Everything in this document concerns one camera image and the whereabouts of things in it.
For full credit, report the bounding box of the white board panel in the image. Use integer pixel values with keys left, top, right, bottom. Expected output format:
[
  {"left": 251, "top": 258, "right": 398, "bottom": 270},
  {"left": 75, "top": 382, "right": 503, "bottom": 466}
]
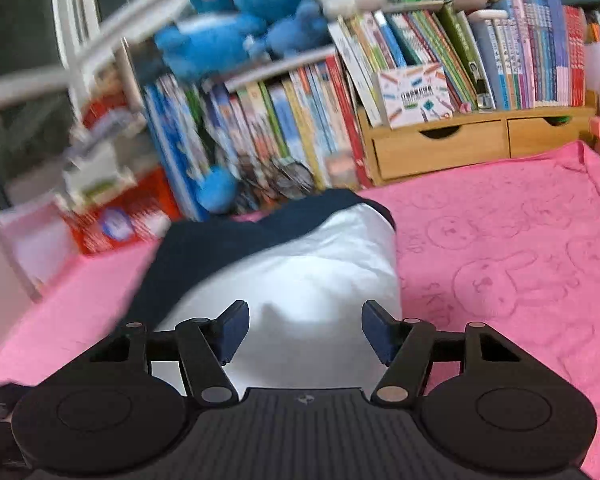
[{"left": 0, "top": 194, "right": 79, "bottom": 292}]

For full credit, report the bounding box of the pink towel table cover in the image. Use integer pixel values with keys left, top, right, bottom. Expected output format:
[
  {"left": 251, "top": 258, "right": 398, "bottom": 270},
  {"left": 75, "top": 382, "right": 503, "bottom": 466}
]
[{"left": 0, "top": 142, "right": 600, "bottom": 479}]

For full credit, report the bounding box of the blue plush toy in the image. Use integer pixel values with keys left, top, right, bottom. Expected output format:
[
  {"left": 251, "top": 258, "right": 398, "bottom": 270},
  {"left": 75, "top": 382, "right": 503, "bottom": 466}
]
[{"left": 154, "top": 0, "right": 329, "bottom": 82}]

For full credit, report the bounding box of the pocket label printer box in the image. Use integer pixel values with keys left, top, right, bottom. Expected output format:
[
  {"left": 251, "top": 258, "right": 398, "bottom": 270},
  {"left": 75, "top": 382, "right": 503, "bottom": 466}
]
[{"left": 374, "top": 63, "right": 455, "bottom": 129}]

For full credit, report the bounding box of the clear plastic jar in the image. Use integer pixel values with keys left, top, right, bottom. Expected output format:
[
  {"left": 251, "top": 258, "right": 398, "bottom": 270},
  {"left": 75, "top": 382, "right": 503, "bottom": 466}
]
[{"left": 325, "top": 152, "right": 360, "bottom": 190}]

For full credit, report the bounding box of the navy and white jacket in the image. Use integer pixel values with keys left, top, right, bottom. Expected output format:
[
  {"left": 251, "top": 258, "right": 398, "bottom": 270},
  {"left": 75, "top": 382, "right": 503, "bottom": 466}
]
[{"left": 123, "top": 190, "right": 401, "bottom": 391}]

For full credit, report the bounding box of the wooden drawer organizer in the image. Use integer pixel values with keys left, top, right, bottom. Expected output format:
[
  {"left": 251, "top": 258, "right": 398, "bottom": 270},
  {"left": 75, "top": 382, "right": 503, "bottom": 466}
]
[{"left": 358, "top": 90, "right": 598, "bottom": 186}]

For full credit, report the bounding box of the red plastic crate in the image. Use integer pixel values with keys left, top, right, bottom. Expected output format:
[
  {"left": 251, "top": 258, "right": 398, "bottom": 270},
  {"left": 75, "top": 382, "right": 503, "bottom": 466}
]
[{"left": 57, "top": 167, "right": 182, "bottom": 256}]

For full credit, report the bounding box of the miniature bicycle model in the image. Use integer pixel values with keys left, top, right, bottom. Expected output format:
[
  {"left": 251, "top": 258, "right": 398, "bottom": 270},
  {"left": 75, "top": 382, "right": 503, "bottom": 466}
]
[{"left": 238, "top": 155, "right": 317, "bottom": 205}]

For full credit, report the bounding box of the blue plush ball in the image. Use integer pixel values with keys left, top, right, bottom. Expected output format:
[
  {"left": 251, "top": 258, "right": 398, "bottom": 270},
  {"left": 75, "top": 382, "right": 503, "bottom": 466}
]
[{"left": 197, "top": 166, "right": 238, "bottom": 214}]

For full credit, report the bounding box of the stack of papers and magazines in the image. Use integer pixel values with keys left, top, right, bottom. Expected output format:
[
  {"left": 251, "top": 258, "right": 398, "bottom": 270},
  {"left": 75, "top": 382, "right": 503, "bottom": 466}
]
[{"left": 54, "top": 67, "right": 151, "bottom": 214}]

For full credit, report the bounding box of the row of books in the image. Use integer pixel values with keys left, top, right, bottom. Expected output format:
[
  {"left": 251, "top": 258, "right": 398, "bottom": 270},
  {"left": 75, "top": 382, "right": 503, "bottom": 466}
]
[{"left": 143, "top": 0, "right": 600, "bottom": 220}]

